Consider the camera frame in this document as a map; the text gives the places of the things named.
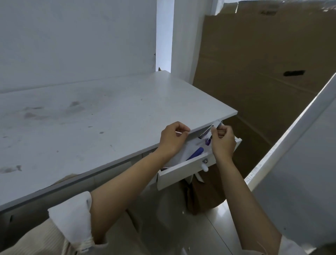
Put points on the thin tan elastic band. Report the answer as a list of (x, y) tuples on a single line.
[(221, 130)]

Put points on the person's right hand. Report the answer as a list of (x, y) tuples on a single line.
[(223, 147)]

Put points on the silver drawer slide bracket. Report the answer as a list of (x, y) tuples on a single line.
[(218, 123)]

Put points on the person's left forearm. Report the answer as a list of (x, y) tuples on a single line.
[(126, 189)]

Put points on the white board panel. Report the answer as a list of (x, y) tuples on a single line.
[(296, 163)]

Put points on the person's left hand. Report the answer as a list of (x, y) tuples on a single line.
[(170, 143)]

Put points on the person's right forearm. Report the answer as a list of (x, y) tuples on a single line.
[(246, 205)]

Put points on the person's right thumb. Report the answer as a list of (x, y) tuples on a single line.
[(214, 133)]

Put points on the large brown cardboard sheet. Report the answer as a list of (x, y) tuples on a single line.
[(262, 78)]

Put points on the white desk drawer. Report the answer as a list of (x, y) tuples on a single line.
[(189, 168)]

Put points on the white drawer knob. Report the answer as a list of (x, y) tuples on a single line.
[(204, 167)]

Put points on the beige knit sweater sleeve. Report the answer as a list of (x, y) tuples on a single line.
[(34, 240)]

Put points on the person's left thumb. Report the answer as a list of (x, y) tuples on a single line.
[(184, 134)]

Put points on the silver metal tool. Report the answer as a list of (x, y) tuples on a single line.
[(205, 132)]

